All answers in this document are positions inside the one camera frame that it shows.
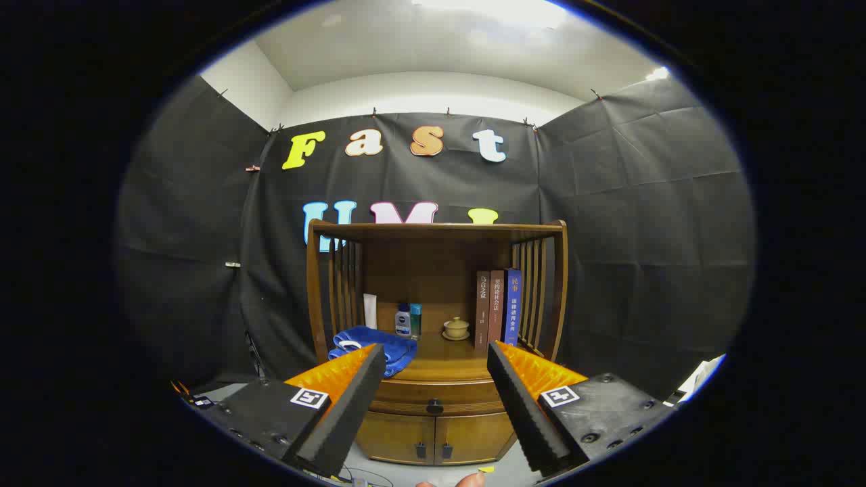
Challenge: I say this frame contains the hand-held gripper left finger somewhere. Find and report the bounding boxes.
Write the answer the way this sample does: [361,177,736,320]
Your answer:
[181,343,386,478]

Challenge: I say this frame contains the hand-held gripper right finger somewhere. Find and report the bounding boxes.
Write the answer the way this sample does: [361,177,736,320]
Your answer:
[487,340,677,478]

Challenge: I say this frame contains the wooden cabinet door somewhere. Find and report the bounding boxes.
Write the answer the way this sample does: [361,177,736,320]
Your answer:
[434,413,518,466]
[355,413,436,465]

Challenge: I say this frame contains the wooden countertop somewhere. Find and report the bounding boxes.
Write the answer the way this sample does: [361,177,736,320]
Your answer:
[330,330,543,384]

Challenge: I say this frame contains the brown wooden cabinet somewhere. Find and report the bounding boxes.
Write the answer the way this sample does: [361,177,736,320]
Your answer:
[306,220,569,467]

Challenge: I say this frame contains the folded blue towel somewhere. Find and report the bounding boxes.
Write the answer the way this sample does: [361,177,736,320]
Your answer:
[328,326,418,378]

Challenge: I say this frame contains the blue book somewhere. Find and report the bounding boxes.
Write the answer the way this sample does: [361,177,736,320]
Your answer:
[504,269,522,347]

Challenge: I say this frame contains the reddish brown book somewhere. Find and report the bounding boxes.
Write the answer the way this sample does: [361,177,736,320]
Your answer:
[488,271,506,346]

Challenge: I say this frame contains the dark brown book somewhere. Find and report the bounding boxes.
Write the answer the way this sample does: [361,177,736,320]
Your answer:
[475,272,491,349]

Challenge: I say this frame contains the white panel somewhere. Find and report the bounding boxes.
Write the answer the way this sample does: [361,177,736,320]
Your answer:
[666,355,726,407]

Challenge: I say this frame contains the grey floor cables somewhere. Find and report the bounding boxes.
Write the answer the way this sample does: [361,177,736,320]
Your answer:
[337,465,394,487]

